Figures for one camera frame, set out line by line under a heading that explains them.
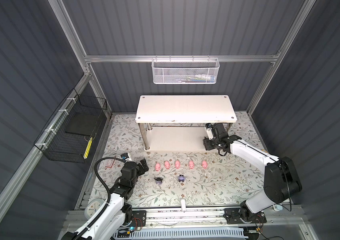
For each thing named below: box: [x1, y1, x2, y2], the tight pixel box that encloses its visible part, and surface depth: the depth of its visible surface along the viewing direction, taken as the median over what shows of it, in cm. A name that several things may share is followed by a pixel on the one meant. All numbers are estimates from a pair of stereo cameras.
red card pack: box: [105, 159, 115, 168], surface depth 93 cm
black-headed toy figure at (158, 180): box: [153, 177, 163, 185], surface depth 84 cm
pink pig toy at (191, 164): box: [188, 160, 195, 169], surface depth 93 cm
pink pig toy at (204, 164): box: [202, 160, 208, 169], surface depth 93 cm
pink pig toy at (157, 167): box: [154, 163, 161, 172], surface depth 92 cm
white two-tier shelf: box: [135, 95, 238, 151], surface depth 81 cm
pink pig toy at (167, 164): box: [164, 160, 171, 169], surface depth 93 cm
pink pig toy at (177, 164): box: [175, 159, 181, 169], surface depth 93 cm
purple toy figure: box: [178, 174, 186, 182], surface depth 86 cm
